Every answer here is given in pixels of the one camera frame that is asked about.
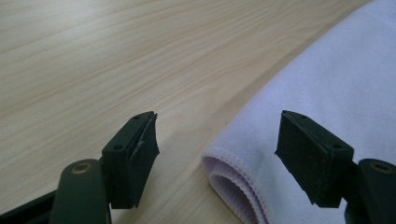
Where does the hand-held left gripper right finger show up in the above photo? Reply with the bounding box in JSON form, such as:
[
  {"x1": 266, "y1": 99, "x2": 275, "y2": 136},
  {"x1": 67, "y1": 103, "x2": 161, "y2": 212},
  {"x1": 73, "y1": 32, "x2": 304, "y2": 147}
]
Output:
[{"x1": 274, "y1": 109, "x2": 355, "y2": 209}]

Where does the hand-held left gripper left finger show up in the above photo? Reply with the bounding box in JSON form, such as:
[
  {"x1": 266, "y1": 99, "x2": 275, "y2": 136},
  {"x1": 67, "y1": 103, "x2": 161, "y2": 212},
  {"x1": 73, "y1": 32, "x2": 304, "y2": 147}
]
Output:
[{"x1": 101, "y1": 110, "x2": 161, "y2": 210}]

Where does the white towel with blue print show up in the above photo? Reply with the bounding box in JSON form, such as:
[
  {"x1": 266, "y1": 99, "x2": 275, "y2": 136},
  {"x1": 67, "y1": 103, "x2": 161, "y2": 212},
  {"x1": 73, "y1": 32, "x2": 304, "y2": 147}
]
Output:
[{"x1": 200, "y1": 0, "x2": 396, "y2": 224}]

